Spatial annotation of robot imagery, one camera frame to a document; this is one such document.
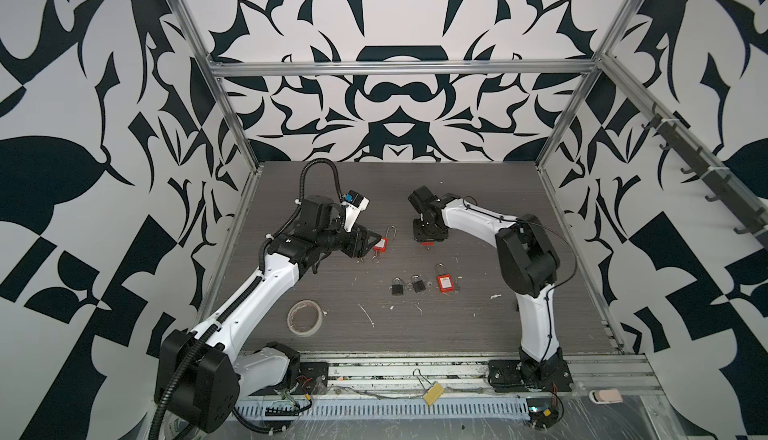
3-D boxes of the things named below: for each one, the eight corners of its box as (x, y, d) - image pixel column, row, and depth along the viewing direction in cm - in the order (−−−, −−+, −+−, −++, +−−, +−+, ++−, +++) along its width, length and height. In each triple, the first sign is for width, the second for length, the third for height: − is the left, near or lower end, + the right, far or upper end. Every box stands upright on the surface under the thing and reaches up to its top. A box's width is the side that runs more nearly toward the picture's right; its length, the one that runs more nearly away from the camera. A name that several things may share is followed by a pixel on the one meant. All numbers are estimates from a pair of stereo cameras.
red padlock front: (437, 292, 90) (438, 289, 89) (434, 265, 96) (435, 262, 94) (453, 292, 91) (455, 289, 89) (449, 265, 96) (450, 262, 94)
